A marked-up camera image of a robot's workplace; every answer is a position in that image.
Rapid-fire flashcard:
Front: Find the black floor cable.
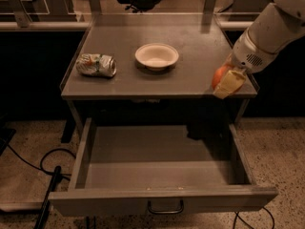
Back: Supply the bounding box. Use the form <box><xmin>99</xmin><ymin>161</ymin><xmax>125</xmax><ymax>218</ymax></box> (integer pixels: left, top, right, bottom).
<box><xmin>0</xmin><ymin>136</ymin><xmax>77</xmax><ymax>180</ymax></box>

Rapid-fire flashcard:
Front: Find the black drawer handle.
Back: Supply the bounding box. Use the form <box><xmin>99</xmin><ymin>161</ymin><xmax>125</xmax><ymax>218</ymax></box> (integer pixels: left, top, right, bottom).
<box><xmin>147</xmin><ymin>199</ymin><xmax>184</xmax><ymax>215</ymax></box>

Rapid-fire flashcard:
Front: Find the open grey top drawer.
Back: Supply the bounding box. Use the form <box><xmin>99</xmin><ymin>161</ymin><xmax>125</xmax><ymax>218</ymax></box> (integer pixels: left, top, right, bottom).
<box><xmin>49</xmin><ymin>119</ymin><xmax>277</xmax><ymax>217</ymax></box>

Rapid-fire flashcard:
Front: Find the grey cabinet table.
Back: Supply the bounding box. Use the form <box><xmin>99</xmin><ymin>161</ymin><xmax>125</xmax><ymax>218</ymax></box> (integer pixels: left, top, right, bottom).
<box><xmin>59</xmin><ymin>12</ymin><xmax>260</xmax><ymax>138</ymax></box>

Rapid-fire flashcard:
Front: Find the black pole on floor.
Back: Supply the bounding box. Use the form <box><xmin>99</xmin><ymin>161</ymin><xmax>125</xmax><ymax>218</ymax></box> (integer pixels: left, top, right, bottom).
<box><xmin>33</xmin><ymin>166</ymin><xmax>61</xmax><ymax>229</ymax></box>

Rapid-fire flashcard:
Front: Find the black cable under drawer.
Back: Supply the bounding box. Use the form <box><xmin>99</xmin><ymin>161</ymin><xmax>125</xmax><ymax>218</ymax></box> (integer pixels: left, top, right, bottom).
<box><xmin>233</xmin><ymin>207</ymin><xmax>276</xmax><ymax>229</ymax></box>

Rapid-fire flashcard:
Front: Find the crushed soda can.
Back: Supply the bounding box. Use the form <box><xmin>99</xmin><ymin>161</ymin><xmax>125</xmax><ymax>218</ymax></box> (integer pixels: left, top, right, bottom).
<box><xmin>76</xmin><ymin>53</ymin><xmax>116</xmax><ymax>78</ymax></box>

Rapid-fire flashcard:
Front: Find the white paper bowl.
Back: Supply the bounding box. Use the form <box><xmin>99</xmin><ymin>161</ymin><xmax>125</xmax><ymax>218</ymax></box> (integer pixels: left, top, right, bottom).
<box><xmin>135</xmin><ymin>43</ymin><xmax>179</xmax><ymax>71</ymax></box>

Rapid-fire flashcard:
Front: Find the orange fruit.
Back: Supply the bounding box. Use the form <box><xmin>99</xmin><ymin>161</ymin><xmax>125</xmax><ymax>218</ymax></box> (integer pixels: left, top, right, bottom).
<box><xmin>212</xmin><ymin>64</ymin><xmax>246</xmax><ymax>91</ymax></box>

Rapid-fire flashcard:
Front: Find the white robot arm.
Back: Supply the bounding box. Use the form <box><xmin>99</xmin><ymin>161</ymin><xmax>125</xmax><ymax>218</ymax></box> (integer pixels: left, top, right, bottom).
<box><xmin>212</xmin><ymin>0</ymin><xmax>305</xmax><ymax>99</ymax></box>

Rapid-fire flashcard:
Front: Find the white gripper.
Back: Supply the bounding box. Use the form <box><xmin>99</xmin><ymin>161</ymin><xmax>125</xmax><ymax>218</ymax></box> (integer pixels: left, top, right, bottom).
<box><xmin>213</xmin><ymin>31</ymin><xmax>277</xmax><ymax>99</ymax></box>

